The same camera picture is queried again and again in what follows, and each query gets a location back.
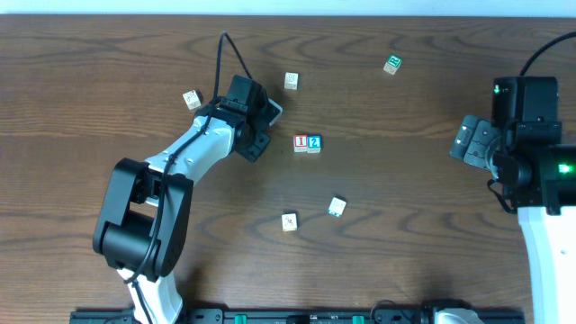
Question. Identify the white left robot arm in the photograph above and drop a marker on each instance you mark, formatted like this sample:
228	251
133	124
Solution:
143	222

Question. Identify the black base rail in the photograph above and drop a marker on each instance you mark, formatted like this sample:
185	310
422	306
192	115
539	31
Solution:
383	312

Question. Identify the red letter I block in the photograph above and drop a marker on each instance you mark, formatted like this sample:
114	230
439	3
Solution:
300	143

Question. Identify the blue number 2 block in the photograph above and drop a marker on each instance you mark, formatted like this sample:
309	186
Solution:
314	144

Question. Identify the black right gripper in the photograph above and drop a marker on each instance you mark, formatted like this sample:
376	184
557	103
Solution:
475	141

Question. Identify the blue edged white block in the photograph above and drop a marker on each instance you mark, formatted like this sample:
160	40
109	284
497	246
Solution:
337	206

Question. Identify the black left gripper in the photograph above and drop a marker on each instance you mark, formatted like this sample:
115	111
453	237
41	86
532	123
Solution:
256	145

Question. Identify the plain wooden picture block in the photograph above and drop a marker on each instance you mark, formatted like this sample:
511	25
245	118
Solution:
291	81

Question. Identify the green letter R block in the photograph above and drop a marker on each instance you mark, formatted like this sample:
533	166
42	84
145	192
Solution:
392	64

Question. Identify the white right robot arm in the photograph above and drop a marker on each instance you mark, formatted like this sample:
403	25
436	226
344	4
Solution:
536	172

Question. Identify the wooden block with drawing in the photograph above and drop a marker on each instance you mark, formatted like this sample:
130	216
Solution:
193	99

